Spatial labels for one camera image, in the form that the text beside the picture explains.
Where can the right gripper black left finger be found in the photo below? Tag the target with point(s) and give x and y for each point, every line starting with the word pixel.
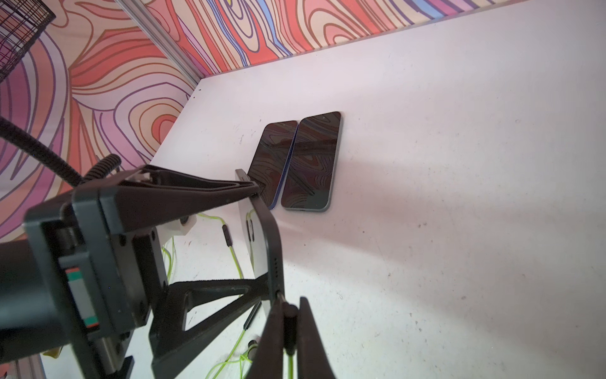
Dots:
pixel 268 361

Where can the black phone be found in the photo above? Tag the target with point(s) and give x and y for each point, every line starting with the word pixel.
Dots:
pixel 308 185
pixel 263 241
pixel 269 163

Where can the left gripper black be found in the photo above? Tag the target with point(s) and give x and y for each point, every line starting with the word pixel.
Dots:
pixel 97 250

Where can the black wire basket on left wall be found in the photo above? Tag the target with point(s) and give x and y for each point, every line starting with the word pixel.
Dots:
pixel 22 23

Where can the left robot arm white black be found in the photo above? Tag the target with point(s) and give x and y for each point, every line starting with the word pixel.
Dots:
pixel 28 322

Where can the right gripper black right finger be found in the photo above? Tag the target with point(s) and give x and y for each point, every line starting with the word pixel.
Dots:
pixel 312 360

